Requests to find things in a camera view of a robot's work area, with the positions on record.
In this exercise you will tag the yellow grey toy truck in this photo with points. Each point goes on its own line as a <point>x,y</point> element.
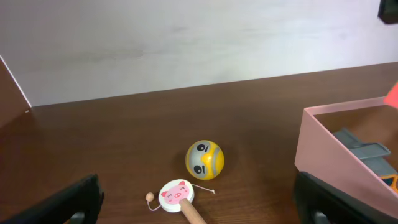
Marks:
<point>372,154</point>

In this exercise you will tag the pig face rattle drum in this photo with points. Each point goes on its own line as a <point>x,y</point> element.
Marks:
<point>177,196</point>

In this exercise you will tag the pink cardboard box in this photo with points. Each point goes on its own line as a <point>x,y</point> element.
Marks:
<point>321,154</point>

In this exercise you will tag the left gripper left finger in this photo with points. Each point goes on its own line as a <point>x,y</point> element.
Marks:
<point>84,197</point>

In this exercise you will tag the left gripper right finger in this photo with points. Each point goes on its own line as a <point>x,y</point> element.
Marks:
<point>319,202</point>

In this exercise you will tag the yellow grey face ball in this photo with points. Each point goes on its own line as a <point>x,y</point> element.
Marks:
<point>204,160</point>

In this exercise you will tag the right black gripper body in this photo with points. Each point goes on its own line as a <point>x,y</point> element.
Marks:
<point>388,11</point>

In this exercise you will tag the multicolour puzzle cube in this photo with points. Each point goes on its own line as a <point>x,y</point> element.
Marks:
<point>391,99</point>

